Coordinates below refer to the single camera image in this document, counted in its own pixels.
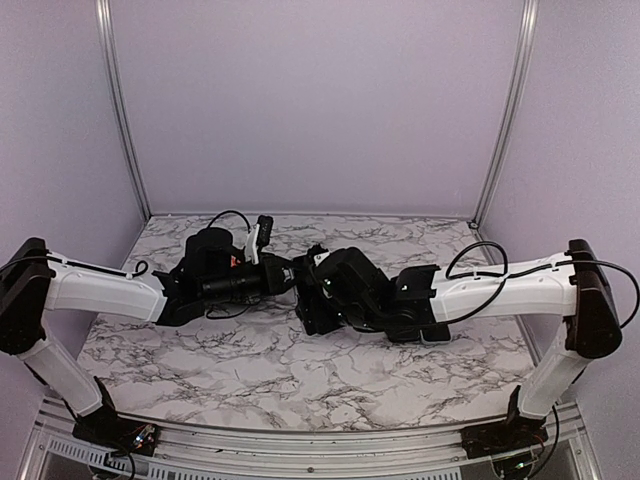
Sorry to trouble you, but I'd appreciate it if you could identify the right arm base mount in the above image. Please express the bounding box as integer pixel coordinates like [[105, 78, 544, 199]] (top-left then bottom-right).
[[460, 386, 548, 459]]

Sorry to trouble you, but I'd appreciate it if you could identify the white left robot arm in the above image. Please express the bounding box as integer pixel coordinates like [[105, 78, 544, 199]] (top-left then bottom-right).
[[1, 227, 295, 445]]

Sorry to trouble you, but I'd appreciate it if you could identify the front aluminium rail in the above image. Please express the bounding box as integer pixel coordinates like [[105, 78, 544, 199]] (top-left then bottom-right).
[[17, 398, 602, 479]]

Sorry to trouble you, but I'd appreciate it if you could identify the right aluminium frame post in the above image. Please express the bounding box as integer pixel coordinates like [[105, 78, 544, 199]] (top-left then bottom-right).
[[471, 0, 540, 230]]

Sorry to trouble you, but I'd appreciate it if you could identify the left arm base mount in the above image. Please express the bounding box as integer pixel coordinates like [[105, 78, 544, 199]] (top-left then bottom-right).
[[72, 377, 160, 457]]

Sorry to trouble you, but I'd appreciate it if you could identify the aluminium frame post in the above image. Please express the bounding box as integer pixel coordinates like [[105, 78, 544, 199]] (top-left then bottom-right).
[[471, 0, 540, 230], [95, 0, 152, 223]]

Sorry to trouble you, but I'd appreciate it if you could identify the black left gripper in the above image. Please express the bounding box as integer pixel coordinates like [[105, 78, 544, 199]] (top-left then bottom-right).
[[201, 255, 310, 305]]

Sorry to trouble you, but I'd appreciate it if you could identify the left aluminium frame post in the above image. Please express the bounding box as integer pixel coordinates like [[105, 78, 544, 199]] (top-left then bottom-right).
[[95, 0, 152, 223]]

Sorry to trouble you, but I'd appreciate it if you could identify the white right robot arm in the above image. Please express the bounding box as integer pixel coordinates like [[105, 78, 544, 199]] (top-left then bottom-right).
[[293, 239, 623, 448]]

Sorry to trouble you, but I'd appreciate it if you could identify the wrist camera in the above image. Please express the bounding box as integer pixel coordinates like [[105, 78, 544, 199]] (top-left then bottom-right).
[[244, 215, 274, 265], [307, 244, 330, 266]]

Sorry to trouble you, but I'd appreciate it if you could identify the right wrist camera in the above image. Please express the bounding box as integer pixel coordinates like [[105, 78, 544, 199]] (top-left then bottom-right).
[[307, 244, 330, 266]]

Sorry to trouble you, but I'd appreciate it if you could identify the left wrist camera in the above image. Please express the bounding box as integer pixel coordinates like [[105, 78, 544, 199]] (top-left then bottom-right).
[[244, 215, 274, 265]]

